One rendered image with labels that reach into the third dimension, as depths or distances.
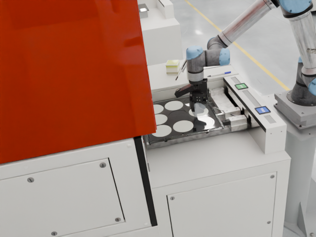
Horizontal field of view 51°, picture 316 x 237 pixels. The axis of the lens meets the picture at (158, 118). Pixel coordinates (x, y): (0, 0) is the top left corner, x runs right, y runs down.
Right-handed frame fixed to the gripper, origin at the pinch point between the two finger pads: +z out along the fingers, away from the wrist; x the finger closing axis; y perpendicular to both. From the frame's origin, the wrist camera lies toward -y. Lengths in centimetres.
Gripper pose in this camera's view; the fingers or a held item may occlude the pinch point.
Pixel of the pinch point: (194, 114)
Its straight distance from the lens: 168.9
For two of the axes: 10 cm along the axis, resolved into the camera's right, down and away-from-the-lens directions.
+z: 1.3, 8.4, 5.3
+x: 3.2, -5.4, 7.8
